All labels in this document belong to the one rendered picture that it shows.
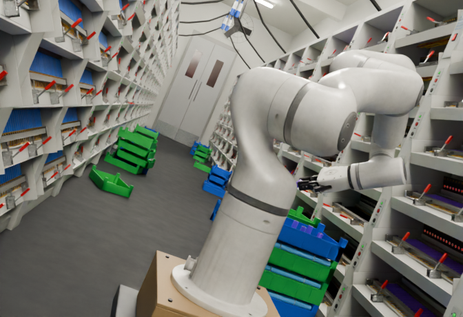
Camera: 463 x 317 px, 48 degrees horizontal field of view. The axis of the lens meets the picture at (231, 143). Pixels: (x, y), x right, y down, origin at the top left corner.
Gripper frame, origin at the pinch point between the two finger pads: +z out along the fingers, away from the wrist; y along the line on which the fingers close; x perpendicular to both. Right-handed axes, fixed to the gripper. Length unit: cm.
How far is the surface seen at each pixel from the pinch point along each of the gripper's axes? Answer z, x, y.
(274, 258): 12.0, 17.8, 14.9
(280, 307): 13.8, 34.7, 18.4
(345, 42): 29, 9, -269
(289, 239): 7.0, 14.0, 10.6
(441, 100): -43, 2, -63
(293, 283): 8.9, 28.7, 13.9
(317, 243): -0.4, 19.4, 5.8
